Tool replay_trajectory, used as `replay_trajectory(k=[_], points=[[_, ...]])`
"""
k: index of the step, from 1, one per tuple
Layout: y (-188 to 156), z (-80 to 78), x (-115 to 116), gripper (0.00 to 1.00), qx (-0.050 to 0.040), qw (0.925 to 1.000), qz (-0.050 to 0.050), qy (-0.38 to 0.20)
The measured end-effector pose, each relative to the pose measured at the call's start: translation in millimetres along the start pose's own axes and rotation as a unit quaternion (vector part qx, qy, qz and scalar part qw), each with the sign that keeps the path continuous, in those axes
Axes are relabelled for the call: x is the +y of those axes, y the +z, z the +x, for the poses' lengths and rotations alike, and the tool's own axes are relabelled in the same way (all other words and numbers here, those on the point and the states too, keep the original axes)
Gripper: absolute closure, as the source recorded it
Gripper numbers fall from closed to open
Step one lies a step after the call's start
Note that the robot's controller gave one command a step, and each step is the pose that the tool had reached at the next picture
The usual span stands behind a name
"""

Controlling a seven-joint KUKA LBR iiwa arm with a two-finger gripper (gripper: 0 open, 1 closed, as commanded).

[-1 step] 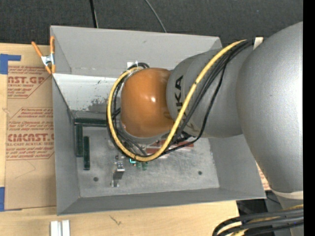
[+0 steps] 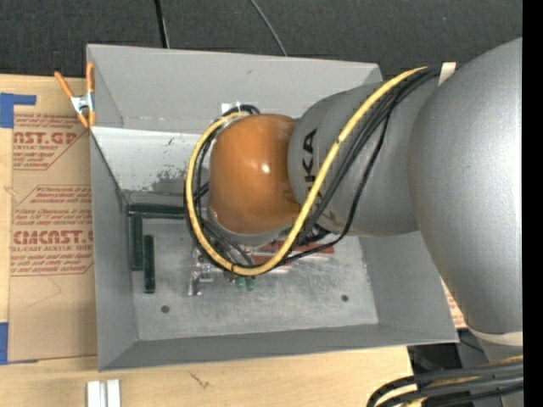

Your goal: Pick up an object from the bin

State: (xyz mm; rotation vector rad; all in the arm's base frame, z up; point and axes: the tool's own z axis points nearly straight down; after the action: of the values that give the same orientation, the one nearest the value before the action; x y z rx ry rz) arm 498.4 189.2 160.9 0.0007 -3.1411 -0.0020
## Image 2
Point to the red-brown flat block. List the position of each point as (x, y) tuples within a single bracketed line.
[(316, 251)]

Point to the dark green flat block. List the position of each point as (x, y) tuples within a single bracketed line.
[(136, 244), (157, 210), (149, 265)]

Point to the brown cardboard board red print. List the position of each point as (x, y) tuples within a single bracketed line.
[(51, 303)]

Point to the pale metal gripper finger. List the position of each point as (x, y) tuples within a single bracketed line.
[(198, 263), (197, 286)]

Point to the grey metal bin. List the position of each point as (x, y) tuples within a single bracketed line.
[(271, 312)]

